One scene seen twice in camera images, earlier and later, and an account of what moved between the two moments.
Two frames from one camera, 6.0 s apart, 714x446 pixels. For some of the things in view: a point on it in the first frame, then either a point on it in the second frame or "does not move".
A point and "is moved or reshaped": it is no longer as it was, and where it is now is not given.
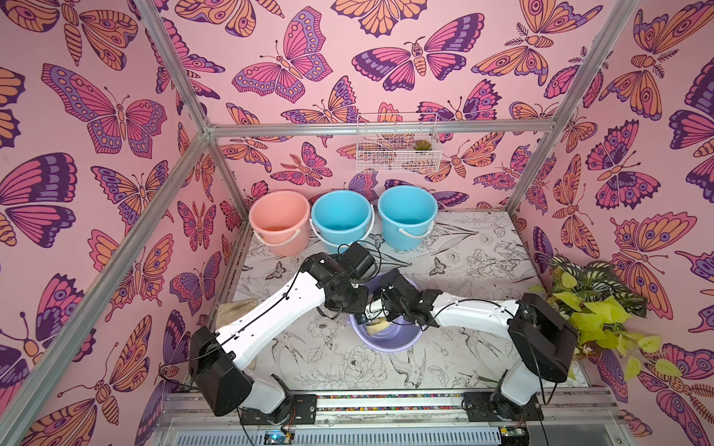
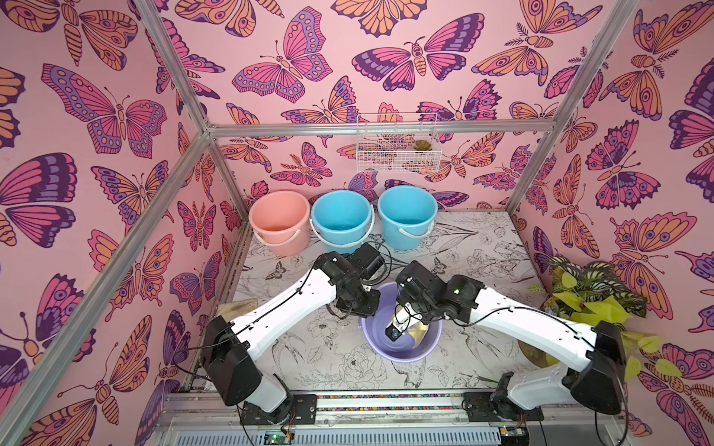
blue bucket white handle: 341,217 does not move
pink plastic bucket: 281,220 does not move
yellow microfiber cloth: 376,326 to 417,331
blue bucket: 407,214 does not move
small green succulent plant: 422,145 does not move
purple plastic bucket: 381,334 is moved or reshaped
